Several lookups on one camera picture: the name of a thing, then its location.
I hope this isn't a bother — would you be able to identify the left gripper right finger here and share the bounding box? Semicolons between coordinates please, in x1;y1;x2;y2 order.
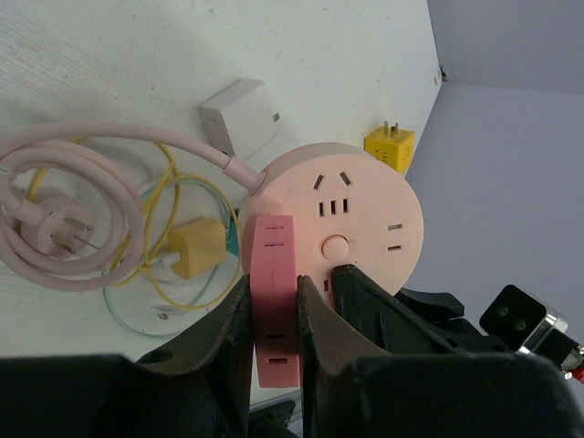
297;276;389;437

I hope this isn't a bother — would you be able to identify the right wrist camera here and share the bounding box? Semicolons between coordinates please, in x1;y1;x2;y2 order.
479;285;583;382

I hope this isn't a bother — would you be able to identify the white usb charger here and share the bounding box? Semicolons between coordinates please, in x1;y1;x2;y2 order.
197;78;277;162

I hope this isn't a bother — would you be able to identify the pink socket adapter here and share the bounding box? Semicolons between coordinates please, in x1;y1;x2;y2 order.
249;215;300;388

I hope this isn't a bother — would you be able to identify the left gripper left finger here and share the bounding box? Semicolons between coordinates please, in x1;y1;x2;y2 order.
134;276;253;437

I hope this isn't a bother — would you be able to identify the pink cable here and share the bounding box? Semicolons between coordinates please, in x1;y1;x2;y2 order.
0;121;268;293

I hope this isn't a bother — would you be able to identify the yellow charger plug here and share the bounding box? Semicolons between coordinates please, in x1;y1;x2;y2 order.
157;217;227;280

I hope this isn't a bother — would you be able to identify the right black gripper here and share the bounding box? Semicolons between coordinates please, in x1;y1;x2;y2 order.
331;265;512;354

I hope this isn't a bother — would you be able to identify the yellow cube socket adapter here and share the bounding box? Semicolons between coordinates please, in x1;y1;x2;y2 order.
363;121;415;176

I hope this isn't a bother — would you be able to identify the teal charger plug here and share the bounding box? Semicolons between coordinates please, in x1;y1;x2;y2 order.
226;218;240;257

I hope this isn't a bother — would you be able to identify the round pink power strip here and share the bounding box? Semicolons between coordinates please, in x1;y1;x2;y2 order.
239;142;423;303

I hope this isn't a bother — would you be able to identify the light blue cable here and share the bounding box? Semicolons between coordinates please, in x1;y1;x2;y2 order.
102;175;243;339

